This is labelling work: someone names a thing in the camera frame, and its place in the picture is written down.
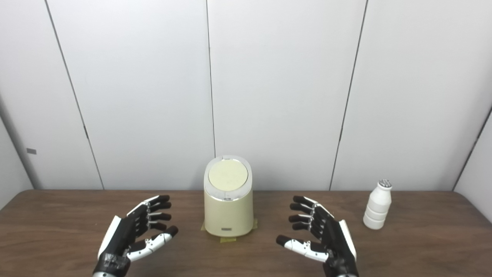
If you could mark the small white plastic bottle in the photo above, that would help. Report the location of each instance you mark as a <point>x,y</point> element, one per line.
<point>378,207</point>

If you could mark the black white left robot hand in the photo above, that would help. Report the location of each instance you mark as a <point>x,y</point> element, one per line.
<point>123,234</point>

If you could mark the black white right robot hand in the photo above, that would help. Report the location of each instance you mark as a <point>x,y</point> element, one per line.
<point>334,242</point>

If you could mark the yellow masking tape piece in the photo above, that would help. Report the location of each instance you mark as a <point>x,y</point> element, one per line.
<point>203,227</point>
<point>227,239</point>
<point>255,224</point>

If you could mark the cream-colored bin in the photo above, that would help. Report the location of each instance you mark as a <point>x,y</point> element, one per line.
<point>228,213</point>

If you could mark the round cream bin lid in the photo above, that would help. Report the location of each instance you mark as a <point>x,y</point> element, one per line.
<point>228,175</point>

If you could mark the small grey wall tag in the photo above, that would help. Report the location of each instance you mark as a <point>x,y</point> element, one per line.
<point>31,151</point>

